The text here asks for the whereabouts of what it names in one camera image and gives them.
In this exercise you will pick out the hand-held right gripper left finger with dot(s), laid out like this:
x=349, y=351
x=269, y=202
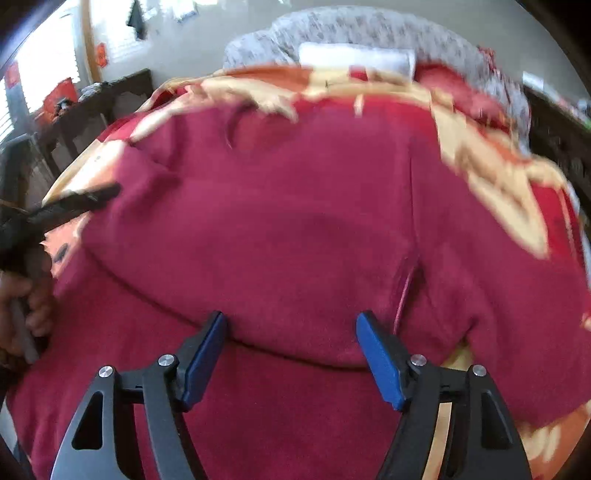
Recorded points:
x=203, y=360

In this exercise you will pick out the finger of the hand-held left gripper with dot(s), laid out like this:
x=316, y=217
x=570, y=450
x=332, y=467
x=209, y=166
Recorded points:
x=78, y=201

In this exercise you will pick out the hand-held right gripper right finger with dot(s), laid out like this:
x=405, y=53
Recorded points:
x=378, y=360

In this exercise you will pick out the dark red sweater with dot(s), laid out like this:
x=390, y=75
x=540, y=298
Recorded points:
x=286, y=230

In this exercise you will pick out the person's left hand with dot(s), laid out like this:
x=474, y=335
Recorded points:
x=39, y=307

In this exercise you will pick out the dark wooden cabinet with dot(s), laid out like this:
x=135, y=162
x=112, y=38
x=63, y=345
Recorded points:
x=92, y=115

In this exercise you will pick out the red paper window decoration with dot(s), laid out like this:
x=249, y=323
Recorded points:
x=101, y=54

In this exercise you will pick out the dark hanging cloth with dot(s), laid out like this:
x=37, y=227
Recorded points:
x=137, y=18

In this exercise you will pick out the printed red orange blanket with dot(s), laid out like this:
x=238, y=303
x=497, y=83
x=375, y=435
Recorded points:
x=503, y=170

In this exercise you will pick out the dark carved wooden sideboard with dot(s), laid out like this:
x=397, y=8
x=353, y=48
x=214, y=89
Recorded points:
x=563, y=134

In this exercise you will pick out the white pillow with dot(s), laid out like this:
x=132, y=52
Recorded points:
x=355, y=57

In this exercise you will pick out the grey floral quilt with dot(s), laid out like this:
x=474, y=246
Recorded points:
x=369, y=34

